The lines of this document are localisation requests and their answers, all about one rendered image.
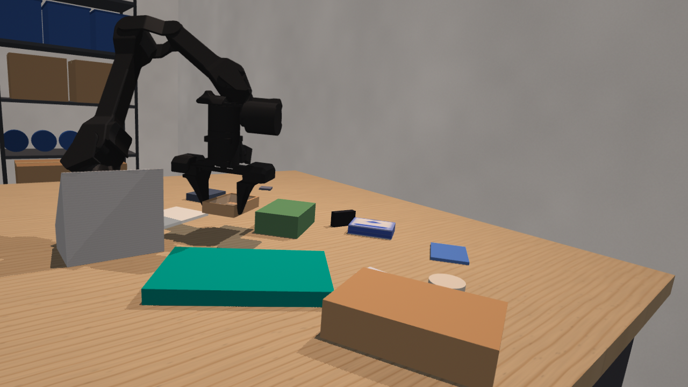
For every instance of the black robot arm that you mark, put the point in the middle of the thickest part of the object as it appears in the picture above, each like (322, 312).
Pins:
(102, 144)

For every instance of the teal flat box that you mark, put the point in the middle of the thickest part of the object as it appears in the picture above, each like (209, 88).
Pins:
(197, 276)

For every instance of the wooden ball-in-hole puzzle tray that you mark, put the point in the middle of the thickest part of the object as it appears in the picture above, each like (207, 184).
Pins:
(226, 205)

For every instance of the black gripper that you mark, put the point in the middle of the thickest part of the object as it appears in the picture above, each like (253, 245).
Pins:
(224, 153)

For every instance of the blue flat rectangular pad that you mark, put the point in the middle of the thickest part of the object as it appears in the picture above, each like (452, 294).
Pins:
(449, 253)

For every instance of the tan rectangular block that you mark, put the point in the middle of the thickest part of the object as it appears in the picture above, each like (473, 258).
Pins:
(448, 333)

